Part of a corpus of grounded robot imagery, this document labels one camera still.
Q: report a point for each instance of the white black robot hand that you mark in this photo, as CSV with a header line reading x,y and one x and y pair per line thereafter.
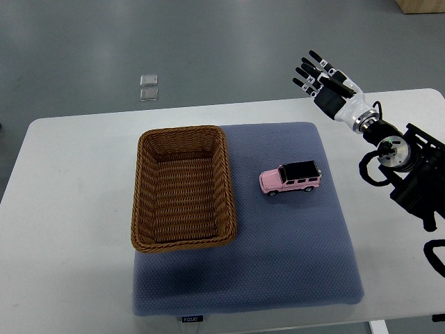
x,y
338,97

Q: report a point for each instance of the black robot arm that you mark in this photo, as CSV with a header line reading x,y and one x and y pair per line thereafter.
x,y
412,162

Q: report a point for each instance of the pink toy car black roof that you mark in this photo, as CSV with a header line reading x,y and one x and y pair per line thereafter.
x,y
298,176

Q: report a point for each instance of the brown wicker basket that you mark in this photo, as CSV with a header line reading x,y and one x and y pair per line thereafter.
x,y
183,196

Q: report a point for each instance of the wooden box corner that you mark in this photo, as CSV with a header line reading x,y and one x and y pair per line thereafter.
x,y
421,6

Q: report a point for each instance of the upper floor socket plate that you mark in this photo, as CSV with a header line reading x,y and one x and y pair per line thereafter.
x,y
148,80

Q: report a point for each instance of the floor socket plate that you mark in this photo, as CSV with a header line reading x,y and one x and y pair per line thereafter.
x,y
148,80
149,94

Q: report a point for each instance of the lower floor socket plate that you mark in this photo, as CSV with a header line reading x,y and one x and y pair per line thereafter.
x,y
149,94

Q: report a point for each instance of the blue-grey cushion mat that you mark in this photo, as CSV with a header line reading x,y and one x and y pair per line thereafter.
x,y
291,250

